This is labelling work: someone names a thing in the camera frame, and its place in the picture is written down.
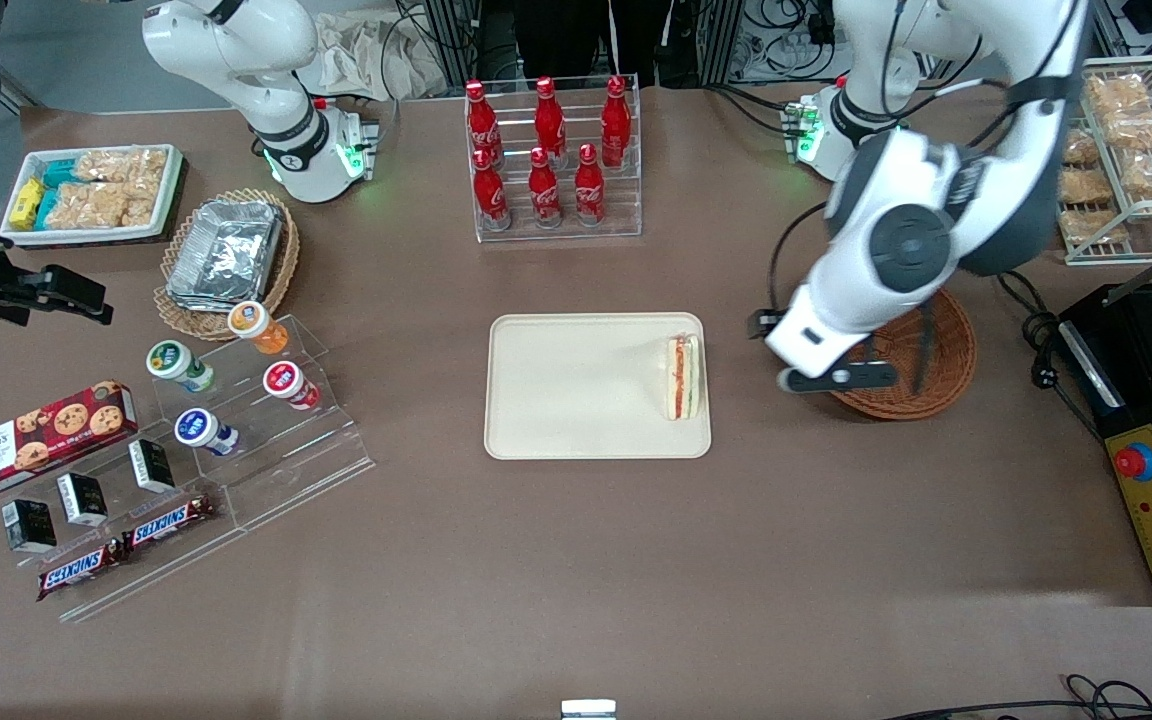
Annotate red lid yogurt cup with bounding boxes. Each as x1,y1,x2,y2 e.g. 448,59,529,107
263,361,322,411

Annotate yellow snack packet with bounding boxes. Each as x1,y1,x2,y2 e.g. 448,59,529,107
9,178,45,231

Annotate clear acrylic bottle rack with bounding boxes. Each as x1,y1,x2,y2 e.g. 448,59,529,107
464,72,643,244

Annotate white rectangular snack tray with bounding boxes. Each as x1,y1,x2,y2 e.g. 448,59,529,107
0,144,185,247

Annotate green lid yogurt cup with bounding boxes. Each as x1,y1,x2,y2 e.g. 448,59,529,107
146,340,217,394

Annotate red cola bottle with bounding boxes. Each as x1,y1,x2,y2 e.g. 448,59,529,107
464,80,503,166
472,148,512,233
574,143,606,228
527,147,563,230
600,75,633,169
533,76,568,166

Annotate small black box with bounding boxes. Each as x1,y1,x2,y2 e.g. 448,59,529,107
2,498,58,554
56,472,109,528
128,438,176,494

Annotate stacked aluminium foil containers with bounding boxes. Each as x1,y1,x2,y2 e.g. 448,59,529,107
166,198,285,311

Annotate Snickers chocolate bar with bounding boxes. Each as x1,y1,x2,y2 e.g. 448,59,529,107
36,540,129,602
122,494,218,552

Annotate beige cloth bag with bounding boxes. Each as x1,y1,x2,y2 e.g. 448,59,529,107
296,12,447,101

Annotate aluminium frame post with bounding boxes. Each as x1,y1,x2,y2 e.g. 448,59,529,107
701,0,745,86
421,0,482,89

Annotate red Walkers cookie box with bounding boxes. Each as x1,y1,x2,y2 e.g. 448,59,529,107
0,380,139,503

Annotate brown round wicker basket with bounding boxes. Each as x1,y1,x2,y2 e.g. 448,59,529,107
826,288,979,421

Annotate clear acrylic tiered stand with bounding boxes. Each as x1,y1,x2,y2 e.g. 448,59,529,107
0,315,377,623

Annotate orange lid yogurt cup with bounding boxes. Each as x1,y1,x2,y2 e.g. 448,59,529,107
228,300,290,356

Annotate black countertop appliance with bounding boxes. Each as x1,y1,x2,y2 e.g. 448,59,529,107
1056,283,1152,446

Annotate beige rectangular serving tray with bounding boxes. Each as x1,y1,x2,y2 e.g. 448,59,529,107
484,312,713,461

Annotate black appliance power cable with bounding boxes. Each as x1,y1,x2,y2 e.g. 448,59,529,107
996,268,1109,443

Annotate white wire shelf rack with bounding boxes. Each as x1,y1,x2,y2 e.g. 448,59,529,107
1058,55,1152,266

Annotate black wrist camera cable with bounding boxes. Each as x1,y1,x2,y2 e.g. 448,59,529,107
768,0,1087,313

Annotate triangle sandwich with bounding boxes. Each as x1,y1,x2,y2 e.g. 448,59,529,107
664,335,702,421

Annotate black cable on table edge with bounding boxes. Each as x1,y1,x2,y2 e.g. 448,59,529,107
876,675,1152,720

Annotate blue lid yogurt cup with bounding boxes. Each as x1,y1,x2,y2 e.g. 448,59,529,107
174,408,240,458

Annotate light tan wicker basket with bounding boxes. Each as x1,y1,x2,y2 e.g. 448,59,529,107
154,188,301,343

